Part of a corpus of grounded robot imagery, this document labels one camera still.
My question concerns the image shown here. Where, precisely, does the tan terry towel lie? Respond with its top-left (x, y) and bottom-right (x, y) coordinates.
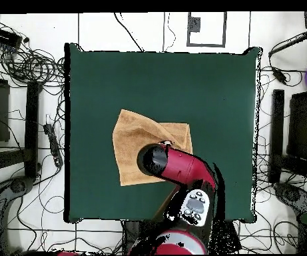
top-left (112, 108), bottom-right (194, 187)

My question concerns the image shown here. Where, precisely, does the dark green tablecloth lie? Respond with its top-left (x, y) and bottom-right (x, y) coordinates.
top-left (63, 42), bottom-right (263, 224)

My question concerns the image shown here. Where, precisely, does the black power strip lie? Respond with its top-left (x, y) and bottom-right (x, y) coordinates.
top-left (43, 122), bottom-right (64, 169)

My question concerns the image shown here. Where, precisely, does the black power adapter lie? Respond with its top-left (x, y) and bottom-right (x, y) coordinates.
top-left (271, 66), bottom-right (288, 85)

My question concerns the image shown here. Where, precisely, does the dark grey stand base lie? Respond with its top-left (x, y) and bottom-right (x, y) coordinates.
top-left (272, 182), bottom-right (307, 214)
top-left (0, 175), bottom-right (35, 255)

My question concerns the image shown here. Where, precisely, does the black speckled box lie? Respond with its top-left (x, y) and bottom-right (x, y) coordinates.
top-left (286, 90), bottom-right (307, 161)

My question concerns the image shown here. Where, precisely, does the black rod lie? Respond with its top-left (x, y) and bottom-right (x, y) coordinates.
top-left (268, 29), bottom-right (307, 58)

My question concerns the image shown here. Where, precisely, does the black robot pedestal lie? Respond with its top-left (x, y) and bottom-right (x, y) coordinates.
top-left (121, 219), bottom-right (170, 255)

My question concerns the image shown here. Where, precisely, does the black frame bar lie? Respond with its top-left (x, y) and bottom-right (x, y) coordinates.
top-left (268, 89), bottom-right (285, 184)
top-left (23, 80), bottom-right (41, 179)

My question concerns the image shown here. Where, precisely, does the black cable tangle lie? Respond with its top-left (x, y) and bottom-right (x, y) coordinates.
top-left (0, 15), bottom-right (66, 90)

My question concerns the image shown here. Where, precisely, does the black network switch box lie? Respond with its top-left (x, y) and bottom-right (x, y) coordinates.
top-left (0, 25), bottom-right (23, 49)

